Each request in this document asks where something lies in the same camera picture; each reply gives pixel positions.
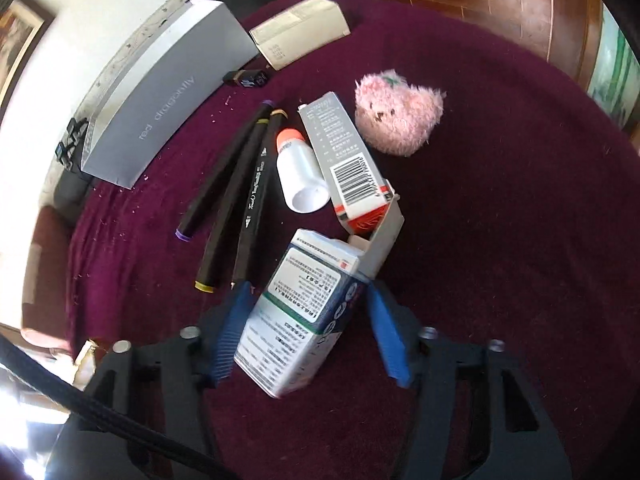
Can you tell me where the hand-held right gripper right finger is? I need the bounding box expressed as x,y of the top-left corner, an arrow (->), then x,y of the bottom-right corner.
365,280 -> 573,480

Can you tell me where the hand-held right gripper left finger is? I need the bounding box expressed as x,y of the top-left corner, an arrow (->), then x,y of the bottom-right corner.
47,280 -> 256,480

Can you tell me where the white green medicine carton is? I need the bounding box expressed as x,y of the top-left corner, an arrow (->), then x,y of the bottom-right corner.
233,227 -> 372,401

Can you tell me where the yellow-capped black marker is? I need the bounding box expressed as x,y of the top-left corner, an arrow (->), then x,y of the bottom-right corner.
194,116 -> 273,294

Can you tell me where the white gold-rimmed tray box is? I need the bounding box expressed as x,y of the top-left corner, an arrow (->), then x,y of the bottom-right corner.
72,337 -> 108,388

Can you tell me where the tan-capped printed black marker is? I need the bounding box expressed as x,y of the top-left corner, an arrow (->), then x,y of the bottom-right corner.
231,108 -> 288,289

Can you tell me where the purple-capped black marker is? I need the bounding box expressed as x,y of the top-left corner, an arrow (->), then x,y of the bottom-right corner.
176,100 -> 275,242

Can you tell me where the white bottle with orange cap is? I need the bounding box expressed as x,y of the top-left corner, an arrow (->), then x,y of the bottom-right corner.
276,128 -> 331,212

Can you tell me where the white carton with orange end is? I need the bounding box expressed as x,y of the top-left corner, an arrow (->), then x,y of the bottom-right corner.
298,91 -> 406,281

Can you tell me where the pink plush toy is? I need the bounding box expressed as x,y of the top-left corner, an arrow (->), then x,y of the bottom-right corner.
355,71 -> 446,157

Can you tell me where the brown armchair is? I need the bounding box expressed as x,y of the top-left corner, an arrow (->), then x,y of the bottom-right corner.
20,204 -> 76,356

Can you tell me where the grey shoe box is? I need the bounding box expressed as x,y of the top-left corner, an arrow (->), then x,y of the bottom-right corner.
80,0 -> 261,190

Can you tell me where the small black rectangular object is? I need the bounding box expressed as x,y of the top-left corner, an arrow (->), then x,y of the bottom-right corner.
223,69 -> 271,90

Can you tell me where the small cream carton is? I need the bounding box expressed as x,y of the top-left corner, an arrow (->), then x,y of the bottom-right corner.
249,0 -> 351,71

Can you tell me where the green white panel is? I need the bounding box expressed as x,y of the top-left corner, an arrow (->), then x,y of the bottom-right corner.
587,2 -> 640,136

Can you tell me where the black braided cable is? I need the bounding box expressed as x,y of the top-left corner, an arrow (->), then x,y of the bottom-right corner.
0,332 -> 238,480

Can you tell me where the framed wall picture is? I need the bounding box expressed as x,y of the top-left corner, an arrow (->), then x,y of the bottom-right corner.
0,0 -> 56,111

